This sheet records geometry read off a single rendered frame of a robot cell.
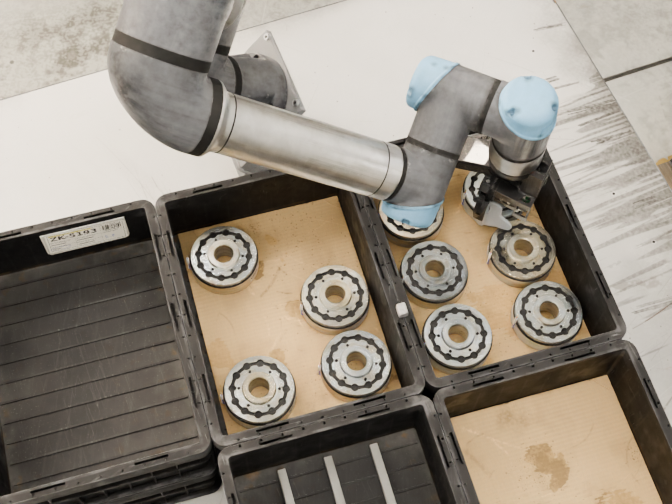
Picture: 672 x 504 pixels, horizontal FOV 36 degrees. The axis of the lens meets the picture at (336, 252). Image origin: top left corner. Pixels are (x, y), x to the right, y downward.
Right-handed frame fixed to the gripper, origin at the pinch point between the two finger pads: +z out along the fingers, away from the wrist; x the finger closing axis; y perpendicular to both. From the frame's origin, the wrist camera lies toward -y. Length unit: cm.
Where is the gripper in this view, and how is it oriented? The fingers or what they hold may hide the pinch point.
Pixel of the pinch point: (485, 206)
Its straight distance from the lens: 166.1
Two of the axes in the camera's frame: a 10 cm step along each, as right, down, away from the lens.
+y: 8.8, 4.4, -1.9
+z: 0.2, 3.7, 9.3
